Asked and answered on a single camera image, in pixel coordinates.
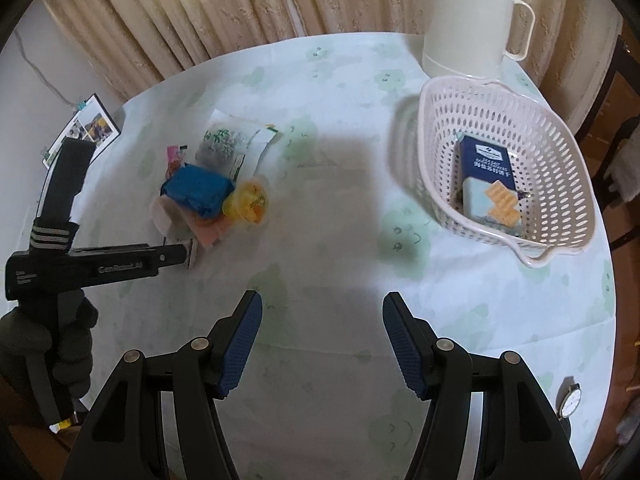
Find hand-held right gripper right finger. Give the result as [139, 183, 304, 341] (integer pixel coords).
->
[382, 291, 583, 480]

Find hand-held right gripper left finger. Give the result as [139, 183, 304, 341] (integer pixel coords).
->
[61, 290, 263, 480]

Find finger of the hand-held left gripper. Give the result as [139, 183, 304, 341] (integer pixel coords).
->
[158, 239, 195, 273]

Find white bag with green print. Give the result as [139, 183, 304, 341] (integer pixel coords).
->
[192, 109, 283, 186]

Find white plastic basket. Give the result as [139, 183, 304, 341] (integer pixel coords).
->
[417, 76, 599, 267]

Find person's left hand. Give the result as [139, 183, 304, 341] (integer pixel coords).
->
[0, 292, 100, 402]

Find pale pink translucent packet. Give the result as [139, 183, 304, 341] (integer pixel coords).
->
[151, 195, 198, 241]

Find salmon pink packet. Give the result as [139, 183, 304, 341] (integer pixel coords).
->
[187, 214, 236, 252]

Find blue snack packet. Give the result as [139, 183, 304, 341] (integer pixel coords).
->
[160, 165, 236, 221]

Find orange jelly cup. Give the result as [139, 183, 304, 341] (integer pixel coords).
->
[222, 180, 269, 226]

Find small pink patterned packet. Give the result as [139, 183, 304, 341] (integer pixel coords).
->
[166, 144, 190, 181]

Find light blue cracker packet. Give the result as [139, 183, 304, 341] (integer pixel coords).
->
[461, 177, 523, 237]

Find wristwatch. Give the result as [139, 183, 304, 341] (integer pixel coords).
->
[556, 382, 583, 421]

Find dark blue snack box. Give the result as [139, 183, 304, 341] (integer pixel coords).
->
[456, 134, 521, 201]

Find beige patterned curtain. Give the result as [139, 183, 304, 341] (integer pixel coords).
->
[37, 0, 626, 131]

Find dark wooden chair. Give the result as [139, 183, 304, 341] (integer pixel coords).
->
[575, 35, 640, 251]

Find white thermos jug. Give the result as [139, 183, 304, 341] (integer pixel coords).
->
[421, 0, 537, 81]

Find wall photo poster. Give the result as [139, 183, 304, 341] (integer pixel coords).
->
[42, 94, 122, 170]

